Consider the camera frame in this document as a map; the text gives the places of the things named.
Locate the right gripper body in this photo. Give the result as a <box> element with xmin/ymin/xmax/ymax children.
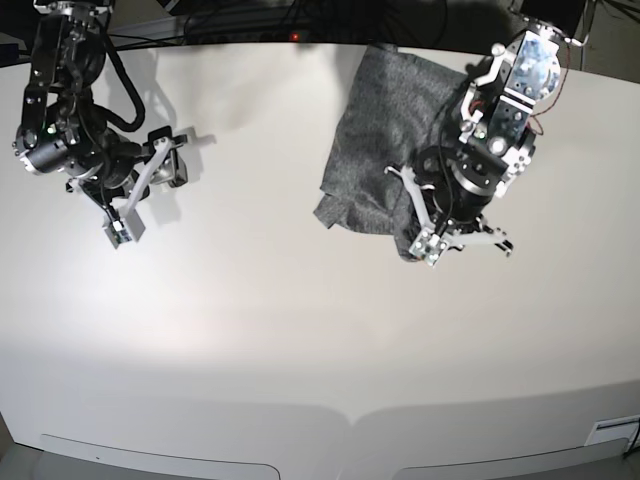
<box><xmin>65</xmin><ymin>127</ymin><xmax>189</xmax><ymax>210</ymax></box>

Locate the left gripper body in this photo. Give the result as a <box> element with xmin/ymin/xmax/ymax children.
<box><xmin>410</xmin><ymin>145</ymin><xmax>500</xmax><ymax>234</ymax></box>

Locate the grey long-sleeve T-shirt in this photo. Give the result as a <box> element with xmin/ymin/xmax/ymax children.
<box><xmin>314</xmin><ymin>46</ymin><xmax>466</xmax><ymax>261</ymax></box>

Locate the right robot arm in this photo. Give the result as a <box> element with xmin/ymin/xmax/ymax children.
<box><xmin>12</xmin><ymin>1</ymin><xmax>188</xmax><ymax>222</ymax></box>

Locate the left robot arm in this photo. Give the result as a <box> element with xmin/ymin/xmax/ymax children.
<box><xmin>385</xmin><ymin>16</ymin><xmax>571</xmax><ymax>266</ymax></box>

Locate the black power strip red light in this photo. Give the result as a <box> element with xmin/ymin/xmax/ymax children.
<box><xmin>186</xmin><ymin>28</ymin><xmax>314</xmax><ymax>45</ymax></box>

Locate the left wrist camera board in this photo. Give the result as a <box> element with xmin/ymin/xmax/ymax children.
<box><xmin>409</xmin><ymin>228</ymin><xmax>450</xmax><ymax>268</ymax></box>

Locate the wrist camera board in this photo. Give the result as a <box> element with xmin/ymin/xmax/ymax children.
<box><xmin>409</xmin><ymin>228</ymin><xmax>450</xmax><ymax>268</ymax></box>
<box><xmin>103</xmin><ymin>211</ymin><xmax>145</xmax><ymax>249</ymax></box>

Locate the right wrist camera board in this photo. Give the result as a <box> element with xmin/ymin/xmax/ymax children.
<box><xmin>103</xmin><ymin>211</ymin><xmax>145</xmax><ymax>249</ymax></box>

